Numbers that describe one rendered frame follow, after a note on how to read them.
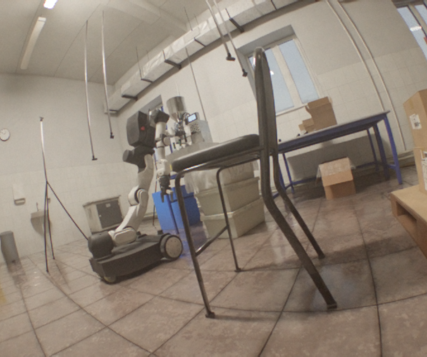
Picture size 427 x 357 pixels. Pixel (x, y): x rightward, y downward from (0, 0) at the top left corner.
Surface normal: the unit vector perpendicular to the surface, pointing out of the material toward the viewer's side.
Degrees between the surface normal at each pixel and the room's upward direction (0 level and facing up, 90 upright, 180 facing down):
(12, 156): 90
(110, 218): 90
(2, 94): 90
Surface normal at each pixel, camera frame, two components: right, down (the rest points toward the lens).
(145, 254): 0.77, -0.22
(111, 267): 0.53, -0.16
